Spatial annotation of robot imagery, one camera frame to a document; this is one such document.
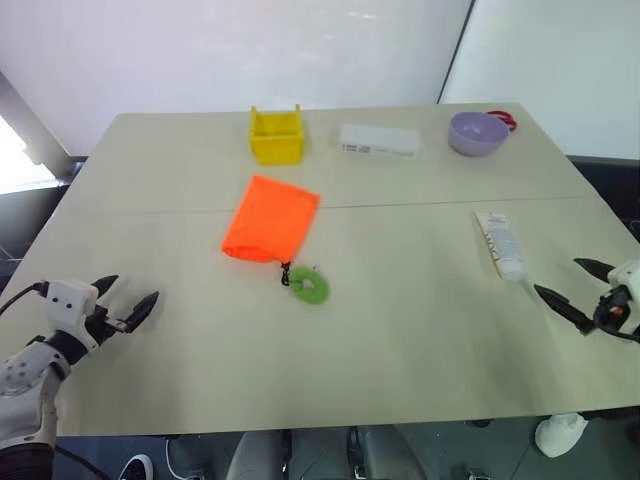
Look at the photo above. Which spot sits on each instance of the black and white sneaker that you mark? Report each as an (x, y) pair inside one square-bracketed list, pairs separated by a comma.
[(137, 467)]

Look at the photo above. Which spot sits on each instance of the purple bowl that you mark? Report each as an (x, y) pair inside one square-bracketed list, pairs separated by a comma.
[(475, 137)]

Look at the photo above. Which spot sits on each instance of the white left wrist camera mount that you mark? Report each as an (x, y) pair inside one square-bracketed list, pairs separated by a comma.
[(67, 299)]

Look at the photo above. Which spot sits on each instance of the yellow plastic bin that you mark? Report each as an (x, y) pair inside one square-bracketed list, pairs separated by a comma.
[(277, 145)]

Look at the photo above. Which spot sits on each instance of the white tube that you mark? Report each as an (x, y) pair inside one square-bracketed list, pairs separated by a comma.
[(502, 245)]

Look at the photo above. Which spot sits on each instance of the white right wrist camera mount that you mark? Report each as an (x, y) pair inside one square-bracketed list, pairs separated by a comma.
[(628, 275)]

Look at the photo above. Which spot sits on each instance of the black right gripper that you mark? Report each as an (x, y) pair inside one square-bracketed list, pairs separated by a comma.
[(611, 312)]

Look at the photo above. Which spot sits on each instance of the grey rounded shape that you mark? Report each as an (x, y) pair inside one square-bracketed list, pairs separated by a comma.
[(257, 457), (392, 457)]

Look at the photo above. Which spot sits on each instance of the clear plastic box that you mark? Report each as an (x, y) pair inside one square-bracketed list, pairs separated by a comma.
[(380, 140)]

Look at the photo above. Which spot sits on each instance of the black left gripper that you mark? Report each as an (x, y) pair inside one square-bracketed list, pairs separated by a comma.
[(106, 322)]

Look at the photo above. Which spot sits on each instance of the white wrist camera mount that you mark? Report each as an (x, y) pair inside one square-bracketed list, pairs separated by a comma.
[(628, 275), (67, 299)]

